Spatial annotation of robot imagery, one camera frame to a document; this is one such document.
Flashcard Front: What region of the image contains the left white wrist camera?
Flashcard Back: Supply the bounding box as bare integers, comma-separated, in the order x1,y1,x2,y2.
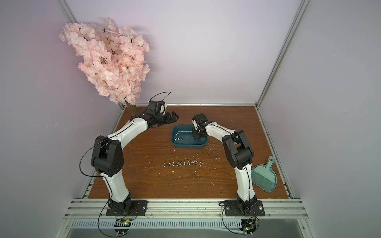
160,103,167,115

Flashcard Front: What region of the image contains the small circuit board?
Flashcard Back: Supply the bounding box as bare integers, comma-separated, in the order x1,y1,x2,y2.
240,217,259,236
114,219,132,237

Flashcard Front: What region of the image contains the teal plastic dustpan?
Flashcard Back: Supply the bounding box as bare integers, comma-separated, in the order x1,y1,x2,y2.
251,156,277,193

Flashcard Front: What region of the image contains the pink artificial blossom tree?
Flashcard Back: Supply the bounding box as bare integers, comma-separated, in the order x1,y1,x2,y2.
59,17,150,110

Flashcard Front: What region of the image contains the right small circuit board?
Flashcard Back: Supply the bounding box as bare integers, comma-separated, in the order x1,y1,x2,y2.
240,217,259,236

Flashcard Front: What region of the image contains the teal plastic storage box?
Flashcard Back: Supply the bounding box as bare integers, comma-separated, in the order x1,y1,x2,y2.
171,125,208,149

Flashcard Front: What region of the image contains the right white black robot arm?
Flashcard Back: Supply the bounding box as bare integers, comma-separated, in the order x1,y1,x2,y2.
192,113,257,213

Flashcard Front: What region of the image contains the left small circuit board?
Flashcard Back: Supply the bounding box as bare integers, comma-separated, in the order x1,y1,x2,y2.
114,219,132,237

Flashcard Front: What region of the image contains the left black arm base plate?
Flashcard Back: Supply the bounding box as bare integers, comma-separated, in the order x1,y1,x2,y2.
106,200,148,217

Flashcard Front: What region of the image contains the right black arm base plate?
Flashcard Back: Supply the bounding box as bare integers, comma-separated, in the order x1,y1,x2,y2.
219,200,266,217

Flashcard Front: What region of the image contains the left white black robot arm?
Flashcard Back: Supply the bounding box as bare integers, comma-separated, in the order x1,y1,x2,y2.
91,100,179,211

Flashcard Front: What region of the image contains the aluminium front rail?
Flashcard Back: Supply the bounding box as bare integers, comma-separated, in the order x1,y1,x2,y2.
64,199,308,219

